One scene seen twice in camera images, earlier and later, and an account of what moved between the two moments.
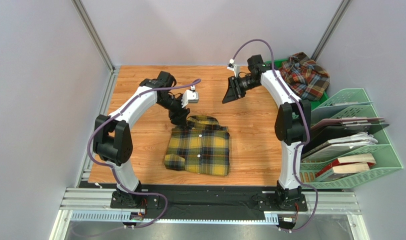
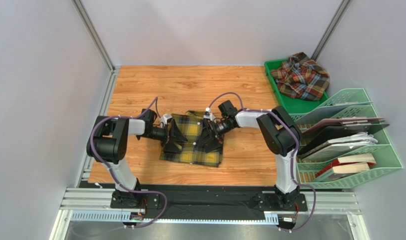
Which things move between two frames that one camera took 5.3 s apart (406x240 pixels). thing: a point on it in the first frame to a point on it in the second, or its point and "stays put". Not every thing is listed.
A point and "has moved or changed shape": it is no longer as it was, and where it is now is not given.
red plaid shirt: (305, 77) stays put
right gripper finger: (233, 91) to (207, 140)
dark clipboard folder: (317, 139) stays put
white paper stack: (342, 145) stays put
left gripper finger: (180, 119) to (176, 135)
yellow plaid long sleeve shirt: (201, 147) has moved or changed shape
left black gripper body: (172, 104) to (159, 133)
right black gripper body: (236, 86) to (208, 129)
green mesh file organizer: (348, 146) stays put
